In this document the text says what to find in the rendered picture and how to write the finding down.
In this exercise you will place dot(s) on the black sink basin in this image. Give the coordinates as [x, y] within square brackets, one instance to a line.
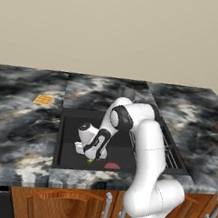
[72, 157]

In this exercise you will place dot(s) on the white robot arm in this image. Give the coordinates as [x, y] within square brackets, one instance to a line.
[147, 162]

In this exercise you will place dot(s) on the yellow-green small item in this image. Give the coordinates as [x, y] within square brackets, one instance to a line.
[90, 161]

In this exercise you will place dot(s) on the orange sponge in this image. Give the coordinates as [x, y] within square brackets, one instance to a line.
[43, 100]

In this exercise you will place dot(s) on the red flat item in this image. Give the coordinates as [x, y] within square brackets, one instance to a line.
[112, 166]

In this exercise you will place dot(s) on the metal dish rack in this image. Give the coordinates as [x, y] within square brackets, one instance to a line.
[171, 152]

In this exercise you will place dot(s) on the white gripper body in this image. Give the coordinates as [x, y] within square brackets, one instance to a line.
[80, 148]

